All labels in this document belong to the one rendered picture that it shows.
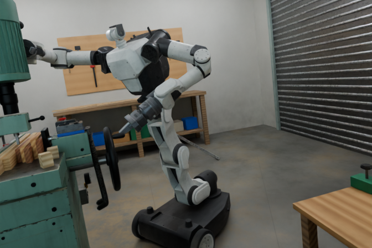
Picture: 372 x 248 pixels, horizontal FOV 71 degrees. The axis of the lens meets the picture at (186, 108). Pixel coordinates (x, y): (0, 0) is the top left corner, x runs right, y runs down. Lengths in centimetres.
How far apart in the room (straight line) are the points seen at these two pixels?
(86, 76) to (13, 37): 335
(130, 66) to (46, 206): 77
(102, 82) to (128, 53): 304
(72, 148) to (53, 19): 369
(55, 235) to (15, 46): 69
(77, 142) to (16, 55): 39
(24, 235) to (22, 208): 9
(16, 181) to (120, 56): 82
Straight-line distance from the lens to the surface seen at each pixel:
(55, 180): 93
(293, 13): 421
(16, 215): 108
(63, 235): 110
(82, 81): 449
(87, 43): 452
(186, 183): 187
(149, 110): 115
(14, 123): 119
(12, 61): 115
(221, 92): 480
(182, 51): 130
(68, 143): 113
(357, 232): 116
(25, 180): 94
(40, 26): 470
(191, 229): 173
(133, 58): 143
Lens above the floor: 114
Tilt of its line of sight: 7 degrees down
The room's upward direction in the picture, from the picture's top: 7 degrees counter-clockwise
